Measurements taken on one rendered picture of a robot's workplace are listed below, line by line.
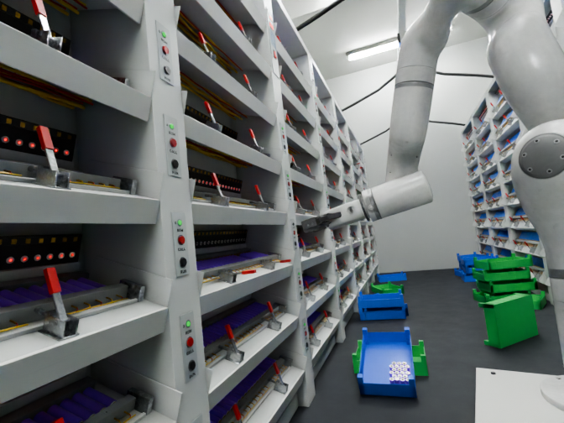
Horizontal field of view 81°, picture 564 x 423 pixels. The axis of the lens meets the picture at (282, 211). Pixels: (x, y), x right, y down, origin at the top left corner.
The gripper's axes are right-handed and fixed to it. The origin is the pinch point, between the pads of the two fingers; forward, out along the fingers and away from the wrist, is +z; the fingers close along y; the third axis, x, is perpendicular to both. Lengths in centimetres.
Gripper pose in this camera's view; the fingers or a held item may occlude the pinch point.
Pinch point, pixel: (310, 226)
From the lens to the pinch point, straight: 91.7
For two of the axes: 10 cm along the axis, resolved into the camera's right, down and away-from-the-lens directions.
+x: -3.0, -9.4, 1.5
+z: -8.9, 3.3, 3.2
